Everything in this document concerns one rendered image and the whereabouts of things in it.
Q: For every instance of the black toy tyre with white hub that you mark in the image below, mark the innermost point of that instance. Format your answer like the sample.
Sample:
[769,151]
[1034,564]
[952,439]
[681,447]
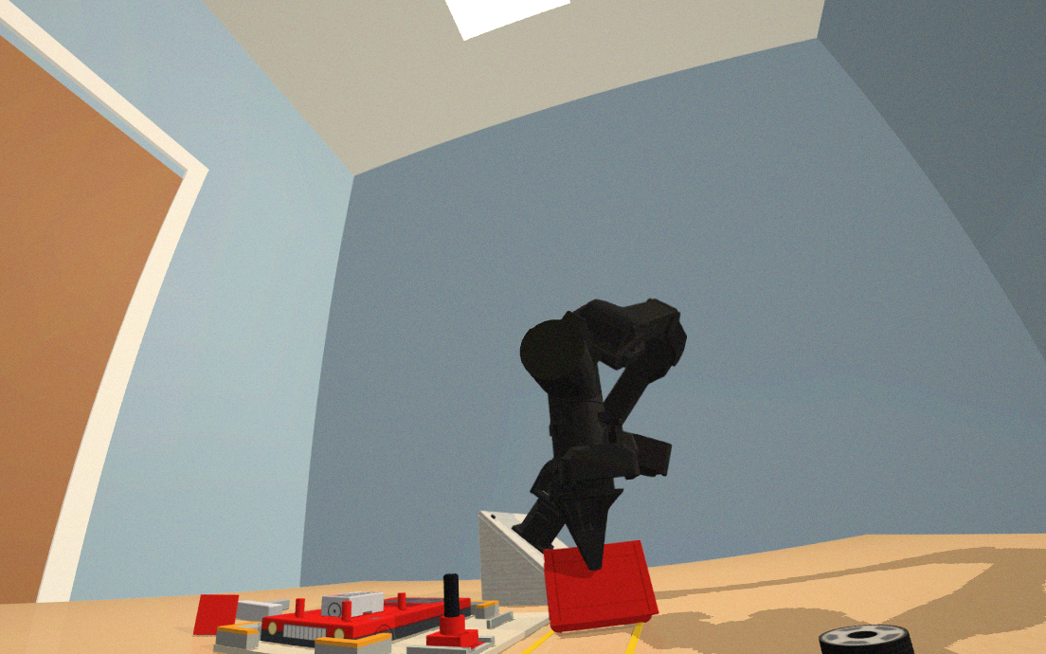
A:
[866,639]

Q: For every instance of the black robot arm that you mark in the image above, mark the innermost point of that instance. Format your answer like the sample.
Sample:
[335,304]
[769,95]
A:
[561,355]

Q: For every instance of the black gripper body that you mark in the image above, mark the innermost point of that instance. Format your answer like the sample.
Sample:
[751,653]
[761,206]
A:
[584,460]

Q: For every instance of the yellow rectangular frame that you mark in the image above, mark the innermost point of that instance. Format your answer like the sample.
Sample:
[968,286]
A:
[630,649]

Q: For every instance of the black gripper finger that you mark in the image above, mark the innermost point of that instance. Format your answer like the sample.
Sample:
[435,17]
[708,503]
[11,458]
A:
[556,502]
[586,513]

